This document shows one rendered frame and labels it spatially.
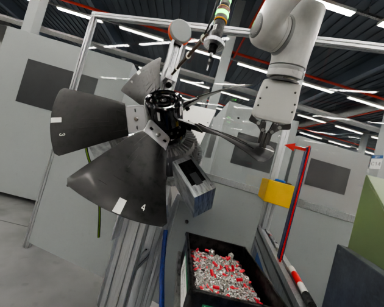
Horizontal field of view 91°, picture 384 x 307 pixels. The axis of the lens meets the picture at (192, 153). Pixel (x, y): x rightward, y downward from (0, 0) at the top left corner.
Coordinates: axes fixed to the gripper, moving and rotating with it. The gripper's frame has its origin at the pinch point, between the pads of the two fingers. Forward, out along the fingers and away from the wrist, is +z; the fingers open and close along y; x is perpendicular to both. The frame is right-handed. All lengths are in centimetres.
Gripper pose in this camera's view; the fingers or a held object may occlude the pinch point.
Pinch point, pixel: (264, 139)
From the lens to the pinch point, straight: 55.0
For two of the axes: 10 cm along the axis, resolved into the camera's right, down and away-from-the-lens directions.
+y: -9.4, -2.6, 2.1
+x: -2.7, 2.1, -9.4
